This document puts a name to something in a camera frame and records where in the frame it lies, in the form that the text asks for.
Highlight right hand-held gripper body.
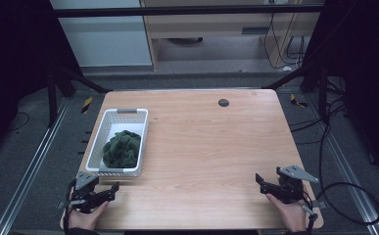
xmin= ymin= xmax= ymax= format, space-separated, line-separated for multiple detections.
xmin=272 ymin=164 xmax=327 ymax=218

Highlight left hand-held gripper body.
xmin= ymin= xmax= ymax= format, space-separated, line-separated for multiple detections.
xmin=57 ymin=170 xmax=111 ymax=214

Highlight white plastic basket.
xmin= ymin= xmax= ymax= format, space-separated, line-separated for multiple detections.
xmin=84 ymin=108 xmax=150 ymax=178

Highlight dark green cloth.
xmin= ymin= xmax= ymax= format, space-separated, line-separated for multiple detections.
xmin=102 ymin=129 xmax=142 ymax=169

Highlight person's right hand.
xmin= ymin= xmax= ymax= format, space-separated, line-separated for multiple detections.
xmin=264 ymin=193 xmax=308 ymax=233

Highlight person's left hand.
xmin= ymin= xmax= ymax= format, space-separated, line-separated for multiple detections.
xmin=68 ymin=200 xmax=111 ymax=231

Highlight yellow black floor tape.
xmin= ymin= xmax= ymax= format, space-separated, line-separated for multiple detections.
xmin=80 ymin=96 xmax=94 ymax=115
xmin=290 ymin=93 xmax=308 ymax=109

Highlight black metal stand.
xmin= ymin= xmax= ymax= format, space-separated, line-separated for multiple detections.
xmin=45 ymin=65 xmax=113 ymax=128
xmin=263 ymin=62 xmax=329 ymax=122

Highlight white cabinet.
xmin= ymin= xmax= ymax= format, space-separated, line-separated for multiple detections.
xmin=49 ymin=0 xmax=153 ymax=68

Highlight black curtain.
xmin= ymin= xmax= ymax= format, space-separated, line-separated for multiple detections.
xmin=301 ymin=0 xmax=379 ymax=182
xmin=0 ymin=0 xmax=82 ymax=161

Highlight wooden desk shelving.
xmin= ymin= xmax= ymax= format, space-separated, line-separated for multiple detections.
xmin=140 ymin=0 xmax=325 ymax=71

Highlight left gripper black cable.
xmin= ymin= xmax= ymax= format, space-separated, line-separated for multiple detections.
xmin=63 ymin=178 xmax=77 ymax=235

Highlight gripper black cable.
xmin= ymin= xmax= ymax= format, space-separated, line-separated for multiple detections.
xmin=63 ymin=178 xmax=77 ymax=235
xmin=313 ymin=181 xmax=379 ymax=227

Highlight long black floor cable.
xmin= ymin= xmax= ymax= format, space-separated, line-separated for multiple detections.
xmin=289 ymin=94 xmax=348 ymax=197

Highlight aluminium floor rail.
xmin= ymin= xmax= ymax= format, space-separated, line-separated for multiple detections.
xmin=0 ymin=97 xmax=71 ymax=235
xmin=304 ymin=94 xmax=379 ymax=235

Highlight thin black floor cable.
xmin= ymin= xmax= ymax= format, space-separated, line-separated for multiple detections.
xmin=6 ymin=112 xmax=30 ymax=133

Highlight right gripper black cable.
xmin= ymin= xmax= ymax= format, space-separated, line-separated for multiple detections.
xmin=313 ymin=181 xmax=379 ymax=227

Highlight hanging black cables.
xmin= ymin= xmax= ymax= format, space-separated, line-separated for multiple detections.
xmin=263 ymin=12 xmax=307 ymax=71

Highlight black horizontal frame bar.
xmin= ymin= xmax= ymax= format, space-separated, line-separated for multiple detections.
xmin=51 ymin=4 xmax=325 ymax=19

